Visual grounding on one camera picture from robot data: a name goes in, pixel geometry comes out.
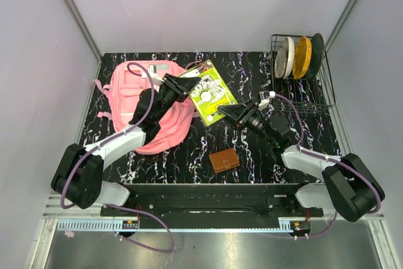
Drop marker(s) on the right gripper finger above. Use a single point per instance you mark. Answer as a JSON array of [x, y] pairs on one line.
[[249, 104], [232, 113]]

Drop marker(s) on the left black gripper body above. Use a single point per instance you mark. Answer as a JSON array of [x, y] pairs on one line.
[[169, 97]]

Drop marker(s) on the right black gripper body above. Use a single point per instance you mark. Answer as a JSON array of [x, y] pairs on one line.
[[254, 121]]

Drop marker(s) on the green comic paperback book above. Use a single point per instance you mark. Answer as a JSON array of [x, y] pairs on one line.
[[210, 92]]

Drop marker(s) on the pink student backpack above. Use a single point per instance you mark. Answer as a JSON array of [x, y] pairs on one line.
[[131, 98]]

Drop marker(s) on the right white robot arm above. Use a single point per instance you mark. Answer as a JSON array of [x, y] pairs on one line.
[[345, 183]]

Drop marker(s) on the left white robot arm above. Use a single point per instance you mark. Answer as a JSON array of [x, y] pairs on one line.
[[79, 176]]

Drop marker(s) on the brown leather wallet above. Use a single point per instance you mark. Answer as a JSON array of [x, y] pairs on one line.
[[224, 160]]

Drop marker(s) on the white grey plate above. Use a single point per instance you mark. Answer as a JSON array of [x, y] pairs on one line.
[[285, 59]]

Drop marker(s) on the yellow plate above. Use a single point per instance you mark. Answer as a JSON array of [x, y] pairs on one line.
[[303, 54]]

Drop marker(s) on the dark green plate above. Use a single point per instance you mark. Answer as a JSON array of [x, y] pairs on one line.
[[317, 42]]

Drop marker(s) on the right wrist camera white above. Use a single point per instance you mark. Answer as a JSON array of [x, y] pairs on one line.
[[265, 98]]

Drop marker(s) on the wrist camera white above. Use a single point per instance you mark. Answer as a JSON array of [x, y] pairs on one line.
[[151, 76], [265, 98]]

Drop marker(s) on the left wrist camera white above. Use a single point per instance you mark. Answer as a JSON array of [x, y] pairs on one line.
[[151, 76]]

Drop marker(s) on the black wire dish rack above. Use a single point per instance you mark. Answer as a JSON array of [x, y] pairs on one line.
[[309, 97]]

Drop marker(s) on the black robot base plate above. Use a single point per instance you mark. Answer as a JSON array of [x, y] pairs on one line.
[[272, 200]]

